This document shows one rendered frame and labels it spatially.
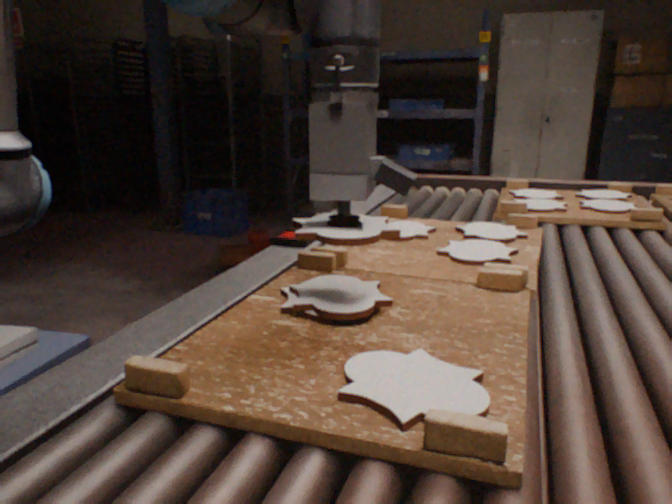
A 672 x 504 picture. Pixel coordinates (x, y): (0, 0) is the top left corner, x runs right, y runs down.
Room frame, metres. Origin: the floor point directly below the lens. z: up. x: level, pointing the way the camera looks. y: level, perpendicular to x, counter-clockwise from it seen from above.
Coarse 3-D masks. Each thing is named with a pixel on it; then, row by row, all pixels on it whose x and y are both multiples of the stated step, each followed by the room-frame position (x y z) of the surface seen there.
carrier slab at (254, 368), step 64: (256, 320) 0.61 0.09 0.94; (384, 320) 0.61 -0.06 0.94; (448, 320) 0.61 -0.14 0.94; (512, 320) 0.61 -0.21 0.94; (192, 384) 0.46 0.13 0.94; (256, 384) 0.46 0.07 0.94; (320, 384) 0.46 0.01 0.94; (512, 384) 0.46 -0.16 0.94; (384, 448) 0.37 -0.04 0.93; (512, 448) 0.36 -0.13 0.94
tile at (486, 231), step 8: (472, 224) 1.09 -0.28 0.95; (480, 224) 1.09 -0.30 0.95; (488, 224) 1.09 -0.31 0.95; (496, 224) 1.09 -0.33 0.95; (464, 232) 1.04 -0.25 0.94; (472, 232) 1.02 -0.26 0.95; (480, 232) 1.02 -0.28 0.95; (488, 232) 1.02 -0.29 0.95; (496, 232) 1.02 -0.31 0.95; (504, 232) 1.02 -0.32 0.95; (512, 232) 1.02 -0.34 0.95; (520, 232) 1.02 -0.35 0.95; (488, 240) 0.98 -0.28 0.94; (496, 240) 0.98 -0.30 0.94; (504, 240) 0.97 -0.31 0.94; (512, 240) 0.98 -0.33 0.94
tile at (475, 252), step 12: (480, 240) 0.96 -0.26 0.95; (444, 252) 0.89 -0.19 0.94; (456, 252) 0.88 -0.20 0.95; (468, 252) 0.88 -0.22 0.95; (480, 252) 0.88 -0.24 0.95; (492, 252) 0.88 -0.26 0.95; (504, 252) 0.88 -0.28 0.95; (516, 252) 0.90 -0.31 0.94; (468, 264) 0.84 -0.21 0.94; (480, 264) 0.83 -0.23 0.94
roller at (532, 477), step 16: (528, 336) 0.61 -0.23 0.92; (528, 352) 0.56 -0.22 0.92; (528, 368) 0.53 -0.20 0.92; (528, 384) 0.49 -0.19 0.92; (528, 400) 0.46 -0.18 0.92; (528, 416) 0.43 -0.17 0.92; (528, 432) 0.41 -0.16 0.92; (528, 448) 0.39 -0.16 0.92; (528, 464) 0.37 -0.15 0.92; (528, 480) 0.35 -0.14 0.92; (496, 496) 0.33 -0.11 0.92; (512, 496) 0.33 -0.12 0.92; (528, 496) 0.33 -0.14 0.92
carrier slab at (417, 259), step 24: (384, 240) 1.00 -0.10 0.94; (432, 240) 1.00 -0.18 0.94; (456, 240) 1.00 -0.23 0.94; (528, 240) 1.00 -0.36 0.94; (360, 264) 0.84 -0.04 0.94; (384, 264) 0.84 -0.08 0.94; (408, 264) 0.84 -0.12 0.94; (432, 264) 0.84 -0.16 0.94; (456, 264) 0.84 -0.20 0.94; (504, 264) 0.85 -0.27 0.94; (528, 264) 0.84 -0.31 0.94; (528, 288) 0.73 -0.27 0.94
